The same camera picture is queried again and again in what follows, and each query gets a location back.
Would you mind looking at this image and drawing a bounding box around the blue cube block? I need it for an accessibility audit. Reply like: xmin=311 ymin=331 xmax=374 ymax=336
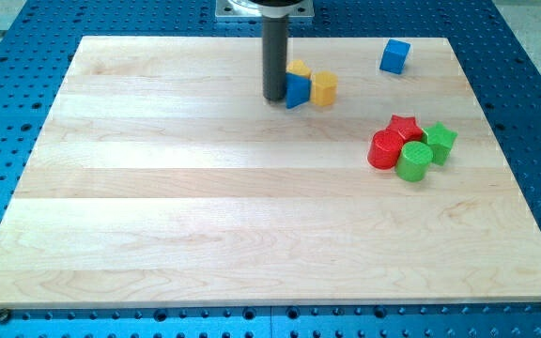
xmin=379 ymin=39 xmax=411 ymax=74

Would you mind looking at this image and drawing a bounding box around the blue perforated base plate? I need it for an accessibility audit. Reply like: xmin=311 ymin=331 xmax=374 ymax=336
xmin=0 ymin=0 xmax=541 ymax=338

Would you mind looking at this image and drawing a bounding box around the red star block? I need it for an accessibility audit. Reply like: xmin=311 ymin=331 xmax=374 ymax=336
xmin=387 ymin=115 xmax=424 ymax=143

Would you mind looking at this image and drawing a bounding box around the silver robot mounting plate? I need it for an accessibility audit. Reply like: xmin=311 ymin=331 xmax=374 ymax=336
xmin=214 ymin=0 xmax=315 ymax=21

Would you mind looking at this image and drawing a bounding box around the blue triangle block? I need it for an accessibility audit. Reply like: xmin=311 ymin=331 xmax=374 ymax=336
xmin=286 ymin=72 xmax=312 ymax=109

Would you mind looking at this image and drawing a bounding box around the green star block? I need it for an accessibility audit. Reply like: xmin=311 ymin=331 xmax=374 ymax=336
xmin=422 ymin=121 xmax=457 ymax=166

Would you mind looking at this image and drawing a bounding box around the yellow hexagon block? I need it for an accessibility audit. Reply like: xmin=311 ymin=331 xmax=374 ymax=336
xmin=310 ymin=71 xmax=338 ymax=106

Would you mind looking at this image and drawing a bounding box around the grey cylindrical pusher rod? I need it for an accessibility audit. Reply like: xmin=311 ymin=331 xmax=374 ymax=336
xmin=261 ymin=16 xmax=288 ymax=101

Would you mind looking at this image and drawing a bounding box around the red cylinder block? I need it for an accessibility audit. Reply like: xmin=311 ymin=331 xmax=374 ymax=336
xmin=367 ymin=130 xmax=404 ymax=170

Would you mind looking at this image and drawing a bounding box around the light wooden board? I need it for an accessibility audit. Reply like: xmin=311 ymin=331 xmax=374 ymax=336
xmin=0 ymin=36 xmax=541 ymax=309

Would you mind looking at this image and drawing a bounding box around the green cylinder block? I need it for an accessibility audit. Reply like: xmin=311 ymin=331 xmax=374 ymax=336
xmin=394 ymin=141 xmax=433 ymax=182

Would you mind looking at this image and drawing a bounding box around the yellow pentagon block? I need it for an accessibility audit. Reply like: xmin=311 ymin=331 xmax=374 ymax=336
xmin=286 ymin=59 xmax=312 ymax=79

